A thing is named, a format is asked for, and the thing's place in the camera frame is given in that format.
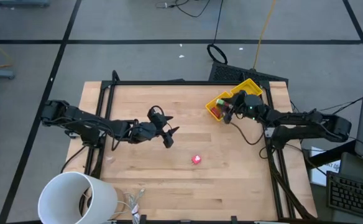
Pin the black mesh panel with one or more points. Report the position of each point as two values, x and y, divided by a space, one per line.
231 73

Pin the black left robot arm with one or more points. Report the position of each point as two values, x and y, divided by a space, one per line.
91 123

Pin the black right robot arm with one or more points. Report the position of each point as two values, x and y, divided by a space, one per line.
299 124

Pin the white cylinder lamp shade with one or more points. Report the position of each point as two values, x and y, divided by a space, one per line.
60 193

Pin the yellow plastic basket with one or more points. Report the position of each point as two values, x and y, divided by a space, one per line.
250 87

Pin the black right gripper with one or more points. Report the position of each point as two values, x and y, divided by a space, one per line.
242 107

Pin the white paper sheet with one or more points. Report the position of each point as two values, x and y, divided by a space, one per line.
319 177

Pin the black keyboard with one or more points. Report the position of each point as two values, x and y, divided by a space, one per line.
352 196

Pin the black desk bar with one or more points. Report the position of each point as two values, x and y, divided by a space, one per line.
330 155

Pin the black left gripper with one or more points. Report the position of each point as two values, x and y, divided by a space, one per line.
158 119

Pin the black table frame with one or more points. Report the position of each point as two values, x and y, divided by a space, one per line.
169 82

